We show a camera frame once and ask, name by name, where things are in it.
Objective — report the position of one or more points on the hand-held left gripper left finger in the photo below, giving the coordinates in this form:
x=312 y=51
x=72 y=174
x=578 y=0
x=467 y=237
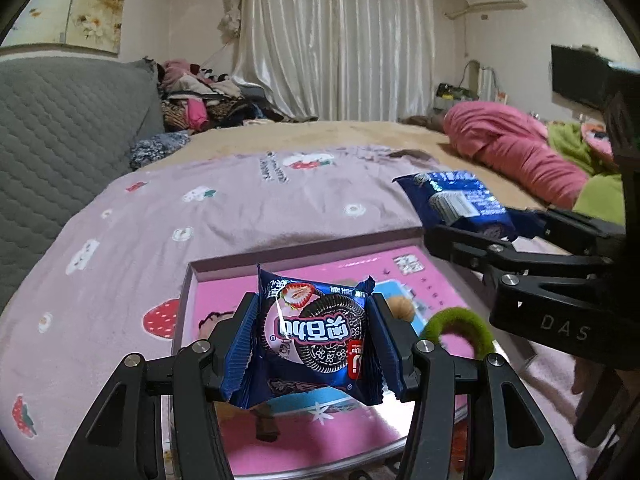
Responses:
x=237 y=355

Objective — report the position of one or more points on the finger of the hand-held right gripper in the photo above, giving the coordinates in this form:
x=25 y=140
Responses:
x=550 y=305
x=575 y=230

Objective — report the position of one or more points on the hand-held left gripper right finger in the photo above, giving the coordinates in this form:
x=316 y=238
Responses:
x=385 y=345

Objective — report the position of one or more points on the blue cookie packet pink label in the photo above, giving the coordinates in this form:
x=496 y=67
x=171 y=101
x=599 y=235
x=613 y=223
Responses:
x=310 y=340

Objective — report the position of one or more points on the pink shallow cardboard box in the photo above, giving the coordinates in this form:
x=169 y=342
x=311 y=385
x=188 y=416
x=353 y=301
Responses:
x=440 y=285

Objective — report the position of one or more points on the person's right hand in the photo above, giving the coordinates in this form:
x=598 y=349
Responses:
x=581 y=375

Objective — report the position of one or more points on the walnut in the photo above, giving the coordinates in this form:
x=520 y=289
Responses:
x=402 y=307

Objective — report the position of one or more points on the floral pink cloth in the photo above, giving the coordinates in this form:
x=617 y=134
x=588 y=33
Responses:
x=595 y=135

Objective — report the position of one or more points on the green blanket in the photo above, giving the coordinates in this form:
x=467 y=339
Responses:
x=570 y=140

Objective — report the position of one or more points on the arched mirror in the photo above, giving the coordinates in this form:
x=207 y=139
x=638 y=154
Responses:
x=480 y=80

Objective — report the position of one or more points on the pink quilt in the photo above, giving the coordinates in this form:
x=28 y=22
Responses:
x=500 y=145

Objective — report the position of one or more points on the pink strawberry print blanket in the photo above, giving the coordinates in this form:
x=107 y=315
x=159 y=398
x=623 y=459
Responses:
x=225 y=220

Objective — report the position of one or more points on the grey dresser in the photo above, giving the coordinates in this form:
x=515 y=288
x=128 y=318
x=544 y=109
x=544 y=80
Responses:
x=442 y=105

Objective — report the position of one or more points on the tan bed sheet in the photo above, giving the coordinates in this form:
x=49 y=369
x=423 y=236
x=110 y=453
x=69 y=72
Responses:
x=325 y=135

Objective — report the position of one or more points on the blue floral cloth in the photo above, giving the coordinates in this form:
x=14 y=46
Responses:
x=155 y=150

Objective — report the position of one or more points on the white curtain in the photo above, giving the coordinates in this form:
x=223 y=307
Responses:
x=340 y=40

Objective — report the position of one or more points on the pile of clothes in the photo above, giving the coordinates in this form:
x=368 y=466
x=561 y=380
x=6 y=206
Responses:
x=210 y=100

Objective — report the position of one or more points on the grey quilted headboard cover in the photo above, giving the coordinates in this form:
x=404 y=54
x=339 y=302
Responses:
x=60 y=125

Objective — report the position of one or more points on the tree wall painting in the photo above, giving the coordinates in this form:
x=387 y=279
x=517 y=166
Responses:
x=95 y=10

